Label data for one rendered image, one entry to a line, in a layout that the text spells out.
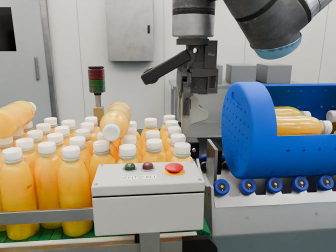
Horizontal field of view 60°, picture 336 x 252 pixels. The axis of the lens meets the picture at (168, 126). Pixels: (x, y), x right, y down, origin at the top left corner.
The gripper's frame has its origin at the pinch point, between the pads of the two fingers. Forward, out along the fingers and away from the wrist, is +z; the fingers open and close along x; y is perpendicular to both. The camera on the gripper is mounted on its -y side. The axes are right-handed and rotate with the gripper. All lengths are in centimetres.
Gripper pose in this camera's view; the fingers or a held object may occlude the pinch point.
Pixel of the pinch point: (181, 128)
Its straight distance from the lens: 68.0
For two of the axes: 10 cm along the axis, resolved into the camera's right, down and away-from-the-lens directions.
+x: -1.0, -2.6, 9.6
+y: 10.0, -0.2, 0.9
